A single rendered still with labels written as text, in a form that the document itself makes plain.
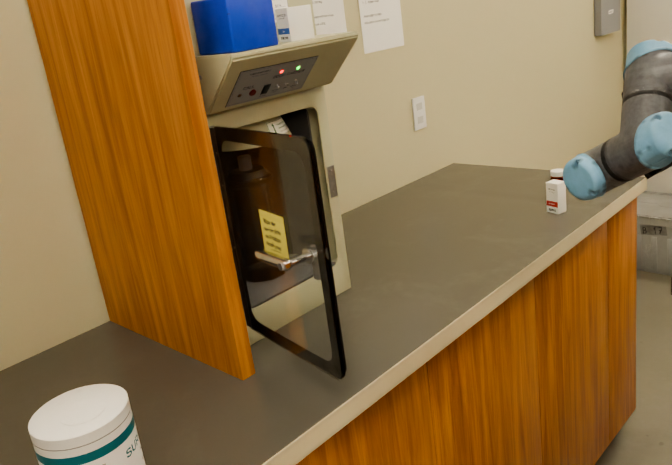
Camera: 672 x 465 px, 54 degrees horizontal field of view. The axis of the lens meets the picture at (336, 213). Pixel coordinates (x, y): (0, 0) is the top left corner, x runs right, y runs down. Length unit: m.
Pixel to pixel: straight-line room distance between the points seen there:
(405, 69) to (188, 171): 1.33
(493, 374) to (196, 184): 0.83
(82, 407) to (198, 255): 0.35
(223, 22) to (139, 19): 0.13
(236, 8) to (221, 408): 0.67
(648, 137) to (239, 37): 0.65
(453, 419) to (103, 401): 0.78
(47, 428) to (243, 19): 0.68
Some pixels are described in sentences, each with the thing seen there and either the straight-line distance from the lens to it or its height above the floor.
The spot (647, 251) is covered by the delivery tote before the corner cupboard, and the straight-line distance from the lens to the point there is 3.85.
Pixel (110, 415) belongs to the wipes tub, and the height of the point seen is 1.09.
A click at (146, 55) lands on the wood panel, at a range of 1.16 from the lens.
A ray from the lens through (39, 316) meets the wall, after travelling 1.60.
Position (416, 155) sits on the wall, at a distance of 2.41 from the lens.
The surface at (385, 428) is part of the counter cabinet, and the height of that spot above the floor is 0.81.
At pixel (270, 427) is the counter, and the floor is 0.94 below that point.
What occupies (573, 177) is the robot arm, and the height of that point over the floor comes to 1.24.
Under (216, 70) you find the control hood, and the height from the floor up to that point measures 1.49.
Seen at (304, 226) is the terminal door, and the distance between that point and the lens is 1.01.
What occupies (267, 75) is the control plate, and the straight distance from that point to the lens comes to 1.21.
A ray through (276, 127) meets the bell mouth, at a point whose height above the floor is 1.34.
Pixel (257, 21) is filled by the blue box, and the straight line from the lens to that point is 1.16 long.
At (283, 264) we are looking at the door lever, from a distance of 1.00.
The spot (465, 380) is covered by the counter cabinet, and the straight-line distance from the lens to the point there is 1.50.
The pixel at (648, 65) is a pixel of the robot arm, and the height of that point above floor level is 1.41.
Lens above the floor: 1.56
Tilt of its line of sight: 17 degrees down
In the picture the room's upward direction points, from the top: 8 degrees counter-clockwise
